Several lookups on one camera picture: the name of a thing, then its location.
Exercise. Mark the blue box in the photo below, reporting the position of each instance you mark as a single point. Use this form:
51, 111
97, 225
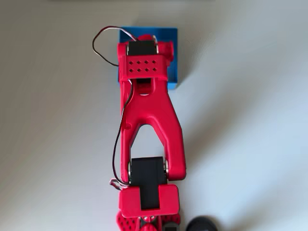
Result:
173, 72

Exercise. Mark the red robot arm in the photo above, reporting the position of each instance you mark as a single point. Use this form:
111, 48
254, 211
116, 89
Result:
149, 113

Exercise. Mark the black gooseneck lamp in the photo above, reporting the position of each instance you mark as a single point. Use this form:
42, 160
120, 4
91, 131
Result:
203, 225

